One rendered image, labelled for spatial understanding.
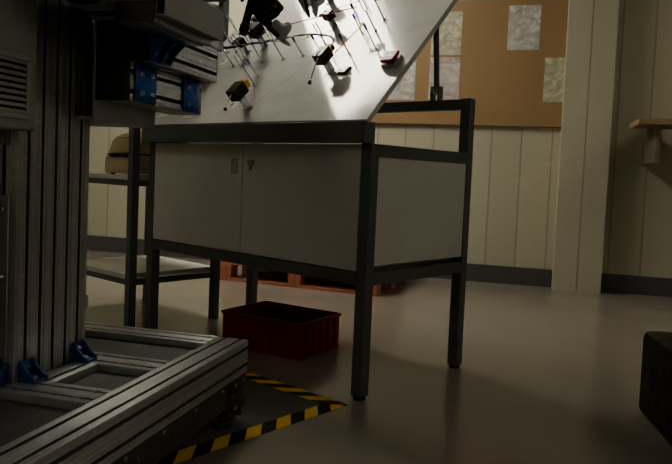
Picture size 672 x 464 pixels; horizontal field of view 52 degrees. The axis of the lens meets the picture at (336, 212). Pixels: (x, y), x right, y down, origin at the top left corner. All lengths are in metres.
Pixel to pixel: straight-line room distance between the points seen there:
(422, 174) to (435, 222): 0.19
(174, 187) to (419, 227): 1.04
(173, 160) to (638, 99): 3.20
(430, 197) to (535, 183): 2.57
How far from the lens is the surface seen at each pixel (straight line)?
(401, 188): 2.25
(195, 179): 2.74
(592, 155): 4.79
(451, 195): 2.51
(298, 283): 4.25
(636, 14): 5.08
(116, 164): 3.19
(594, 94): 4.82
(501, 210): 4.92
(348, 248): 2.18
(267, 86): 2.63
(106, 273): 3.20
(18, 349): 1.65
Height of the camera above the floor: 0.70
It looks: 3 degrees down
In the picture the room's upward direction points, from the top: 2 degrees clockwise
